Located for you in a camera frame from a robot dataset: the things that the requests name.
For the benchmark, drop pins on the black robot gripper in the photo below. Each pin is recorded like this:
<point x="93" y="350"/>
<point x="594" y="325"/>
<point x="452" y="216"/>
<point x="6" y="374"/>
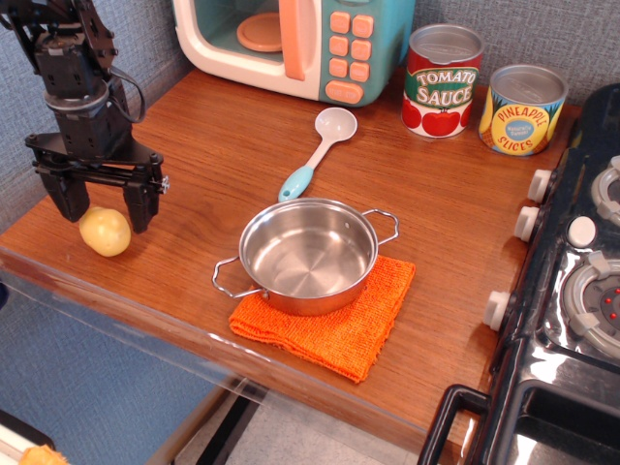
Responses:
<point x="94" y="143"/>

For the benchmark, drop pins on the yellow potato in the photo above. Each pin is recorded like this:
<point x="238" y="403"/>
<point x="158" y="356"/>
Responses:
<point x="105" y="230"/>

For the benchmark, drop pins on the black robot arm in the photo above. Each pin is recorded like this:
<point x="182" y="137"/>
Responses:
<point x="72" y="51"/>

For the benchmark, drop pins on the stainless steel pot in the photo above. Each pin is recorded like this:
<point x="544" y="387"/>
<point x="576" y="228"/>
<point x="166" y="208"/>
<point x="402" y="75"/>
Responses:
<point x="310" y="257"/>

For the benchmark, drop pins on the orange fuzzy object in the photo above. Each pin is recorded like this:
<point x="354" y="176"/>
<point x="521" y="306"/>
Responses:
<point x="42" y="455"/>

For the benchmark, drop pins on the teal toy microwave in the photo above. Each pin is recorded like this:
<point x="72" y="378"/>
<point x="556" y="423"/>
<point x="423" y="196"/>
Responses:
<point x="337" y="52"/>

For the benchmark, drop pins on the orange knitted cloth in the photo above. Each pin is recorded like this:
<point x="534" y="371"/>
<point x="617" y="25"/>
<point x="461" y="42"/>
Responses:
<point x="346" y="341"/>

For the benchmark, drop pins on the tomato sauce can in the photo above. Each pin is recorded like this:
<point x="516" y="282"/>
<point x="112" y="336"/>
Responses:
<point x="442" y="72"/>

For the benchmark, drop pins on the pineapple slices can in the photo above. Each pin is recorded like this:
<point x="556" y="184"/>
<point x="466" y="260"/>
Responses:
<point x="522" y="108"/>

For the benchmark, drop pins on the black toy stove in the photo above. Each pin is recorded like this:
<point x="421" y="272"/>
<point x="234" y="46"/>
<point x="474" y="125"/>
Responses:
<point x="554" y="393"/>

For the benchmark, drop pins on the white spoon teal handle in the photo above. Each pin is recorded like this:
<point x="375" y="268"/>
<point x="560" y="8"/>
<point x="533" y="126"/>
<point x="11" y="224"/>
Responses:
<point x="333" y="125"/>

